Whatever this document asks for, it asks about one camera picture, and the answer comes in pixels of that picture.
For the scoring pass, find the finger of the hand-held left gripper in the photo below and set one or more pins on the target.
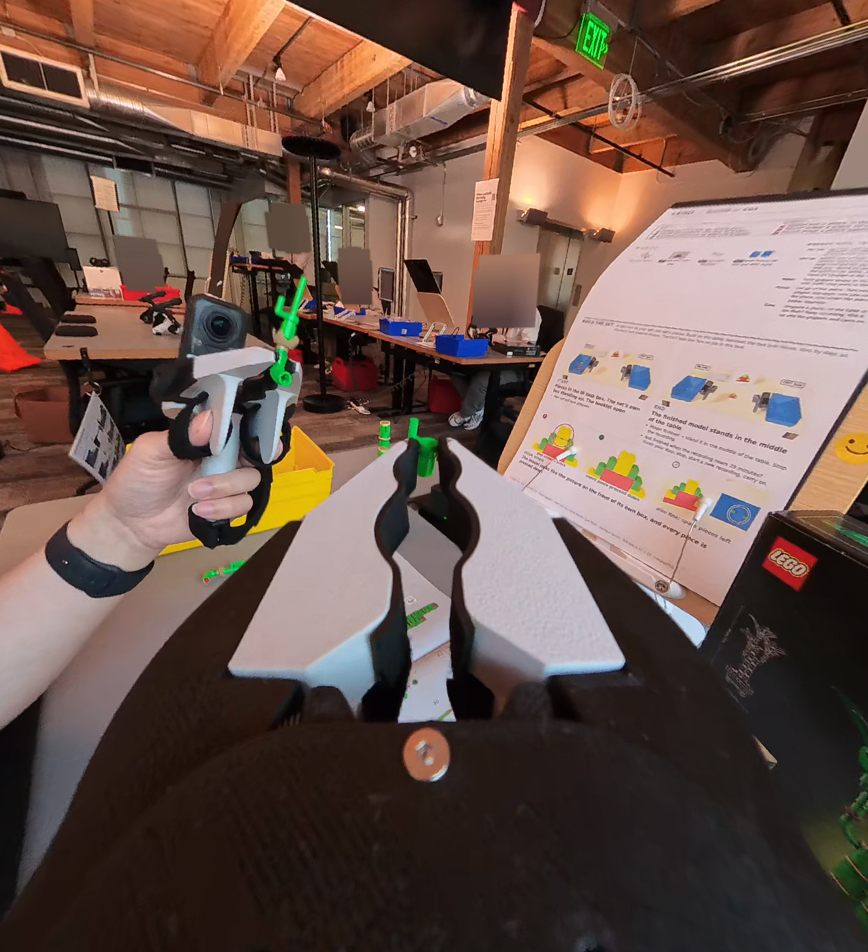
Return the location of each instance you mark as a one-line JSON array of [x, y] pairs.
[[237, 363], [285, 405]]

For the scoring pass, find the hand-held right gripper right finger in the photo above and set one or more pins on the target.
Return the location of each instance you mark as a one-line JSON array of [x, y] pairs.
[[534, 595]]

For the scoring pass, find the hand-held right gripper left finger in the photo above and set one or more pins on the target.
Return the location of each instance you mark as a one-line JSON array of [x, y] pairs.
[[315, 595]]

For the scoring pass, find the green lego bamboo stem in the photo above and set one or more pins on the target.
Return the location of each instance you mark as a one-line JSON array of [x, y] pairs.
[[287, 327]]

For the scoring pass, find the small green lego cup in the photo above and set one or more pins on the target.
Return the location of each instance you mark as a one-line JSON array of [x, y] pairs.
[[426, 455]]

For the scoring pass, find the person's left forearm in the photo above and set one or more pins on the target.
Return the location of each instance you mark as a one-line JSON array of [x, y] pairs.
[[25, 639]]

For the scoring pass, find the scattered green lego pieces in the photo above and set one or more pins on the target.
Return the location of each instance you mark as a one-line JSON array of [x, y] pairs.
[[222, 571]]

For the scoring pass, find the striped green lego stalk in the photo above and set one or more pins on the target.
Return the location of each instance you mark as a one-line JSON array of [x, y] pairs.
[[385, 439]]

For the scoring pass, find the black lego box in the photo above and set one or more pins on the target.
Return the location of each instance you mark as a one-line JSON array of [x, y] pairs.
[[813, 706]]

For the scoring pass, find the person's left hand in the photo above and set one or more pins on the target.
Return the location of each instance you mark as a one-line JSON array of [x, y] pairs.
[[144, 491]]

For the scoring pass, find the black and white device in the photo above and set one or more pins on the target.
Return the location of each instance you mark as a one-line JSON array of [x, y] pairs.
[[160, 312]]

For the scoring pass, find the red canister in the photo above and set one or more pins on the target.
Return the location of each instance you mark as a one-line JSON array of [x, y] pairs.
[[353, 374], [445, 396]]

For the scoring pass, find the yellow plastic bin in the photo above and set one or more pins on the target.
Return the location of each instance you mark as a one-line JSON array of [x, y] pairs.
[[296, 483]]

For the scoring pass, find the wooden desk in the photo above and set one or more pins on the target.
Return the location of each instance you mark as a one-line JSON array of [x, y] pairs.
[[118, 331]]

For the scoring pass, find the white instruction booklet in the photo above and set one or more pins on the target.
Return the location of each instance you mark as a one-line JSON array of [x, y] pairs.
[[422, 632]]

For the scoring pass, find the long wooden table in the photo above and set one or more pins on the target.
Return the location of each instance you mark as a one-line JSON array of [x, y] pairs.
[[404, 343]]

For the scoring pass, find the blue storage bin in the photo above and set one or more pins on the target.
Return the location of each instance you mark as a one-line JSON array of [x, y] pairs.
[[462, 346], [400, 326]]

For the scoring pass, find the white paper notice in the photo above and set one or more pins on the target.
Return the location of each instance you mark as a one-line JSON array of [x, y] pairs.
[[105, 193], [485, 208]]

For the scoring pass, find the tilted beige board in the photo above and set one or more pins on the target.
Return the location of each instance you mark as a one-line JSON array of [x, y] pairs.
[[434, 294]]

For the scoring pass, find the brown bag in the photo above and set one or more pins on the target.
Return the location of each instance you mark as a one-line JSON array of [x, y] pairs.
[[43, 416]]

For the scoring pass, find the orange traffic cone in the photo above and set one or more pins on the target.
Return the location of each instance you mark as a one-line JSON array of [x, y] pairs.
[[2, 338]]

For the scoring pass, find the black wrist band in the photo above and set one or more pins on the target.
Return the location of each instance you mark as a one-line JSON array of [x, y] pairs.
[[92, 569]]

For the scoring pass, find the black monitor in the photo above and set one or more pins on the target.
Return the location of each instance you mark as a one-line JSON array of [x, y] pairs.
[[10, 223]]

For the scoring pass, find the ceiling vent grille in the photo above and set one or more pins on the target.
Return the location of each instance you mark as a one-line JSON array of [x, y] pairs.
[[40, 74]]

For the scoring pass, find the white instruction sheet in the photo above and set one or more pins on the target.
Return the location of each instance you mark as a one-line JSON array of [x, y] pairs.
[[738, 357]]

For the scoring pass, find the dark panel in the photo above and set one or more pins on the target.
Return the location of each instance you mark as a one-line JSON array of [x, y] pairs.
[[419, 37]]

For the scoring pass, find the yellow smiley sticker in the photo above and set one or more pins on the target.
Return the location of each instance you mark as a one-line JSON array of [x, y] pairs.
[[854, 446]]

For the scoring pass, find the hanging metal wheel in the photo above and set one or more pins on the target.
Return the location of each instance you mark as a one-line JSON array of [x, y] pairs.
[[624, 100]]

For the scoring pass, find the green exit sign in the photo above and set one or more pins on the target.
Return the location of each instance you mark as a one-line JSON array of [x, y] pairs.
[[594, 39]]

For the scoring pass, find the silver air duct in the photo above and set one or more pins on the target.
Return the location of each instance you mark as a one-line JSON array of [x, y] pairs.
[[419, 111]]

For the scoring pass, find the wooden support post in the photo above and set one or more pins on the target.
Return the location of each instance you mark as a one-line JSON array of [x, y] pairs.
[[504, 186]]

